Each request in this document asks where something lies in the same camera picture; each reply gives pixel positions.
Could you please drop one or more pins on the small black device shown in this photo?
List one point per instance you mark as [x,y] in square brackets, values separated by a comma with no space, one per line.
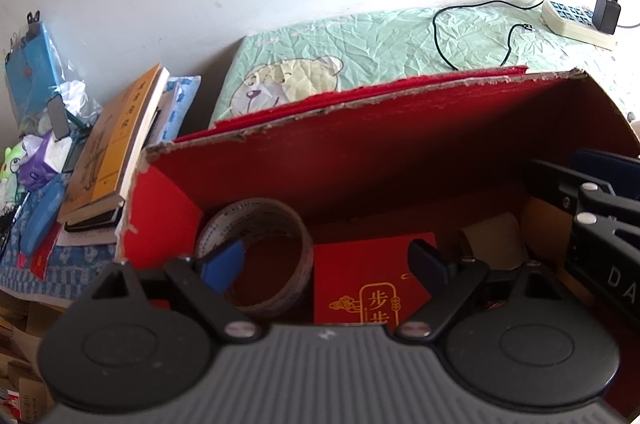
[58,116]

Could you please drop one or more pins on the printed clear tape roll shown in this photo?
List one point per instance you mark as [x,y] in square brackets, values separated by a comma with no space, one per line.
[280,214]

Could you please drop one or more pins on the blue patterned cloth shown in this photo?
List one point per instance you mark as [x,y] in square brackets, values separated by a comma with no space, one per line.
[75,264]

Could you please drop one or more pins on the small red gold-printed box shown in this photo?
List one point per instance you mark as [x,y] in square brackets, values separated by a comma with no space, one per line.
[360,264]

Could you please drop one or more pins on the black power adapter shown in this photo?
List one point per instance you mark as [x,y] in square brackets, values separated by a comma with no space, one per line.
[606,14]

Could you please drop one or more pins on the red booklet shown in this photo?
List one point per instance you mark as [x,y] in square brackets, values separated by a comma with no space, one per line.
[42,256]

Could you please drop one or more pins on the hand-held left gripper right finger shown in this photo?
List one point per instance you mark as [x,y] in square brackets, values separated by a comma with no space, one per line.
[425,264]

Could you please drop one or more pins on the green bear-printed mat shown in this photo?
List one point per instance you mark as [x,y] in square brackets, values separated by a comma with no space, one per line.
[390,39]

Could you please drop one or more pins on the brown cardboard tube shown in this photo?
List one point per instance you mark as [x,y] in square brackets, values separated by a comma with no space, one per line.
[492,239]

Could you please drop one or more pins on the blue plastic bag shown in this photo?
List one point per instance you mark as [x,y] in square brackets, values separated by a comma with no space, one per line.
[30,69]

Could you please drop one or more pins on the blue pencil case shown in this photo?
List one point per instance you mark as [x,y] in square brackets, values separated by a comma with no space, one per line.
[42,214]

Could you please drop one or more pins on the green frog toy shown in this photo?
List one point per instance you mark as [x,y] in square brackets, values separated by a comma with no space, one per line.
[15,164]

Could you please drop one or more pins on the light blue patterned packet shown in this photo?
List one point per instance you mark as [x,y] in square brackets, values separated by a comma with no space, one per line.
[180,99]

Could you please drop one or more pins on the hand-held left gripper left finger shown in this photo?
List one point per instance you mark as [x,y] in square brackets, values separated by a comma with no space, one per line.
[222,264]

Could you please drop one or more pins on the black book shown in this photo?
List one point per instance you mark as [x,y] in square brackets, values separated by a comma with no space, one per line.
[95,219]

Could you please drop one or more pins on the purple tissue pack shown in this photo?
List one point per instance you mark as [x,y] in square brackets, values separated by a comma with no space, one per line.
[37,169]

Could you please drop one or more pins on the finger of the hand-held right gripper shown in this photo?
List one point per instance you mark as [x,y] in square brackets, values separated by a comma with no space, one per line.
[610,171]
[550,186]

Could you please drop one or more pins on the white power strip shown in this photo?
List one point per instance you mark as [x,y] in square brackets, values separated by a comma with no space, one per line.
[565,19]

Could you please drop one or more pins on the yellow book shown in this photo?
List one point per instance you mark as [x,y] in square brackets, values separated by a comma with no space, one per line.
[110,144]

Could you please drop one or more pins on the large red cardboard box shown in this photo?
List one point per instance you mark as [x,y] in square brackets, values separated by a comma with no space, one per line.
[375,154]

